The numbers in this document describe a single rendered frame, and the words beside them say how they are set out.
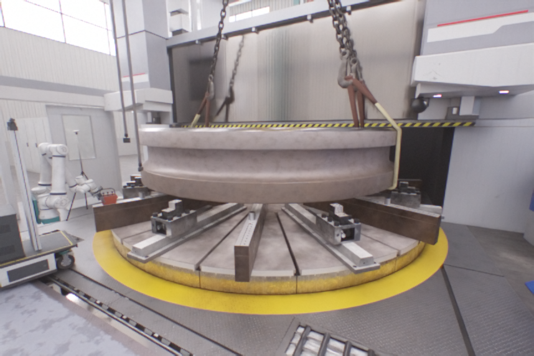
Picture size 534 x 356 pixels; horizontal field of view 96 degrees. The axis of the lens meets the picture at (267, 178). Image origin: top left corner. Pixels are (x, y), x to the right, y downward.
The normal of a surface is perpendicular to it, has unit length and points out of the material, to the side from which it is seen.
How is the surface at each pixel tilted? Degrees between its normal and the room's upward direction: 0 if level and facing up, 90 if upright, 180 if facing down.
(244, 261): 90
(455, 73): 90
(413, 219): 90
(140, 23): 90
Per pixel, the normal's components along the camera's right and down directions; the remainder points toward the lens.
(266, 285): 0.00, 0.19
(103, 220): 0.65, 0.15
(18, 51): 0.89, 0.09
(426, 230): -0.76, 0.13
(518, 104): -0.47, 0.18
